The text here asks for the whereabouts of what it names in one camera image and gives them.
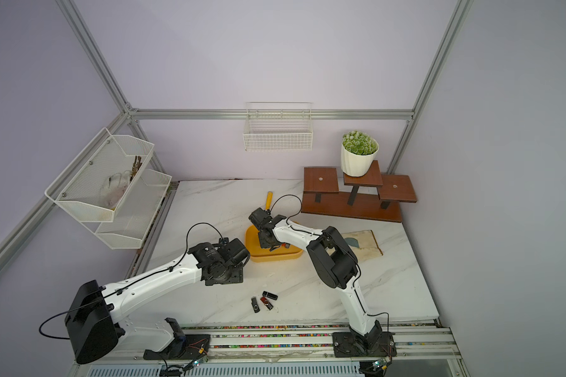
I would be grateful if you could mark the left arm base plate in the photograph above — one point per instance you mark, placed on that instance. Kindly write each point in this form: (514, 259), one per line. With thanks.
(194, 346)

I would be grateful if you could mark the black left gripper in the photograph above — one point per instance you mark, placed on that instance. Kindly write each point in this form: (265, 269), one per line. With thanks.
(237, 276)

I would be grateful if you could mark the clear plastic bag in shelf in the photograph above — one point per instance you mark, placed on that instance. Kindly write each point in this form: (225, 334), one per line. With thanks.
(113, 189)

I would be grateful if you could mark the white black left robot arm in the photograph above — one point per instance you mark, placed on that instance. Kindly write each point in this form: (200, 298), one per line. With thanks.
(99, 322)

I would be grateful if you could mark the black glossy usb flash drive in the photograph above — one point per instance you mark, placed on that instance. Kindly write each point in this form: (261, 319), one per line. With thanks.
(269, 295)

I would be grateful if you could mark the beige work glove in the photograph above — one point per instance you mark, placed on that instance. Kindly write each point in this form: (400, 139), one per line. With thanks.
(363, 244)

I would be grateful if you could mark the yellow plastic toy shovel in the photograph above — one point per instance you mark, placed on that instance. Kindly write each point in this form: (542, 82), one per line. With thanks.
(269, 201)

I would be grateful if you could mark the yellow plastic storage box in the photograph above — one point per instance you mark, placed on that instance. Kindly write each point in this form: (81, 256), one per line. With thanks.
(258, 254)

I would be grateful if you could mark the white pot green plant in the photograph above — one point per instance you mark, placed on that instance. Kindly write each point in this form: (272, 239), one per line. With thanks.
(358, 151)

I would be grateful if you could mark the aluminium rail frame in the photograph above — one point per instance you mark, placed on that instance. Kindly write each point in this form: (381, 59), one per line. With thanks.
(292, 350)

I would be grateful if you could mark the dark red usb flash drive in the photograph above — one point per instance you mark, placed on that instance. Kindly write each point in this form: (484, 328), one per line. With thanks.
(267, 303)

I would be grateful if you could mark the brown wooden tiered stand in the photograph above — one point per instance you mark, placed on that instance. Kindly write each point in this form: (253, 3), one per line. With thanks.
(375, 196)

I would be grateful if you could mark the white mesh two-tier shelf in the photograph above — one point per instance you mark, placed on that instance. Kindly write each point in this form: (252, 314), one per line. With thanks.
(76, 189)

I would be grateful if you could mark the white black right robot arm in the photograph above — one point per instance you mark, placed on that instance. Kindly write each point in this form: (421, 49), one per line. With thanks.
(334, 262)

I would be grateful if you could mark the white wire wall basket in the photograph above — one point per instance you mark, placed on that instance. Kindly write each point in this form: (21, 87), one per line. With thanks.
(278, 126)

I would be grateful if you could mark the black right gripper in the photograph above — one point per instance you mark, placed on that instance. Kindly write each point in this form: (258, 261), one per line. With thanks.
(263, 240)

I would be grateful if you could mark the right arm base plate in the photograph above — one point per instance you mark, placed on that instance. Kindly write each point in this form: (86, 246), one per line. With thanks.
(350, 345)

